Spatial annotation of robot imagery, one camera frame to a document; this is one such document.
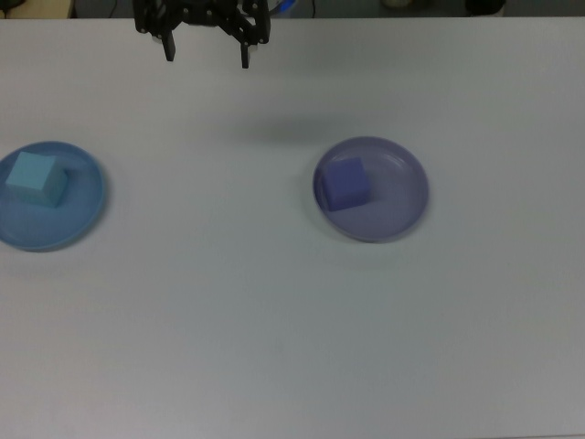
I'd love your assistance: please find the light blue cube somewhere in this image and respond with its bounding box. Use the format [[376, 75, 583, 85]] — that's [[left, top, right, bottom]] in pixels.
[[5, 150, 70, 209]]

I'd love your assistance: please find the brown desk edge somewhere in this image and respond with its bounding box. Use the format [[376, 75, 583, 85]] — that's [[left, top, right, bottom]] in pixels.
[[0, 0, 75, 20]]

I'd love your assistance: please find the purple cube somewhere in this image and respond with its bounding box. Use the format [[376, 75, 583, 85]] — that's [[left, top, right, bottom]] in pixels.
[[319, 155, 372, 213]]

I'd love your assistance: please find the blue plate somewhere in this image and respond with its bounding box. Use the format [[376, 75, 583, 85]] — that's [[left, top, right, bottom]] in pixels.
[[0, 140, 110, 253]]

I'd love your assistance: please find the purple plate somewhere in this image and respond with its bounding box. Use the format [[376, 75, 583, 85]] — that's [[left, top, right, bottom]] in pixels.
[[312, 135, 431, 244]]

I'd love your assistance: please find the dark round object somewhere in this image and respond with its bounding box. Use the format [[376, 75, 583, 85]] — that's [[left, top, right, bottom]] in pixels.
[[464, 0, 509, 15]]

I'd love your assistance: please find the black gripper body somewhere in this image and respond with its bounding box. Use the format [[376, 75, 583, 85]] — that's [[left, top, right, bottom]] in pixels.
[[175, 0, 230, 28]]

